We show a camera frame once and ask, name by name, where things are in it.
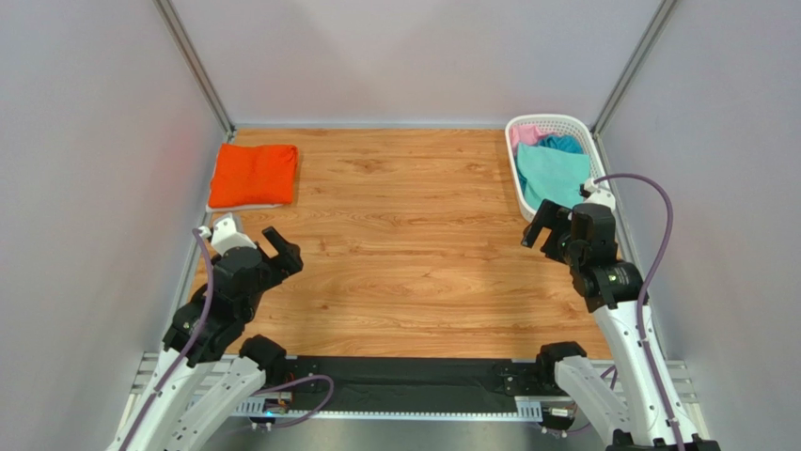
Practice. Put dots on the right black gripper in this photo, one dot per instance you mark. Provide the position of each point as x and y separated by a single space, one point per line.
554 226

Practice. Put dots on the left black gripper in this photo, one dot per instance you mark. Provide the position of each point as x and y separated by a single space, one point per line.
289 259

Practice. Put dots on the mint green t-shirt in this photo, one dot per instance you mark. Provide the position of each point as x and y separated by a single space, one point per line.
551 174

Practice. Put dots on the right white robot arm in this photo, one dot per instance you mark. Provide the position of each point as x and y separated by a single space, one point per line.
649 415

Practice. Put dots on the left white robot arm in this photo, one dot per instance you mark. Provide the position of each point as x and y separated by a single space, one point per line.
198 337

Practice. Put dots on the white plastic laundry basket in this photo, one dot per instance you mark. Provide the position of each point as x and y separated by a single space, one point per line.
553 124

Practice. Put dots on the folded orange t-shirt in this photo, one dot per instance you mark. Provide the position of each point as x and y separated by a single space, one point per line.
263 173

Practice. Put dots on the teal blue t-shirt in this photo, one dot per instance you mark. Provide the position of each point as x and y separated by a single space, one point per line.
564 143

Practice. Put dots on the pink t-shirt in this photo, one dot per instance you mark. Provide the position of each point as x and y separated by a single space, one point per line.
529 135

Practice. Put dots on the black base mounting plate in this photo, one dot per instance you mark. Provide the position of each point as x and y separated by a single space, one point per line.
426 385

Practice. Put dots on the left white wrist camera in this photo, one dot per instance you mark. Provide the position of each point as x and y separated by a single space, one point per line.
227 234

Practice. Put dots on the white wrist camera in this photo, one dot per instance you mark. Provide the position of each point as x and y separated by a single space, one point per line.
594 192
227 234

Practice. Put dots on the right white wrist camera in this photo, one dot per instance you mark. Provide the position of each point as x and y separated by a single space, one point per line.
594 192

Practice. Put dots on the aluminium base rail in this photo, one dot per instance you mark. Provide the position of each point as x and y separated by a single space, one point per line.
310 394

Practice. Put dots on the right aluminium corner post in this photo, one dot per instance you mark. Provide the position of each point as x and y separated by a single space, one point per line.
635 63

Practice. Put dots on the aluminium corner post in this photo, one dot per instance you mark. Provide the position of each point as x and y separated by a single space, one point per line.
180 35
635 63

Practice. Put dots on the left aluminium corner post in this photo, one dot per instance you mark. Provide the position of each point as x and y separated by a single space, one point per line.
180 35

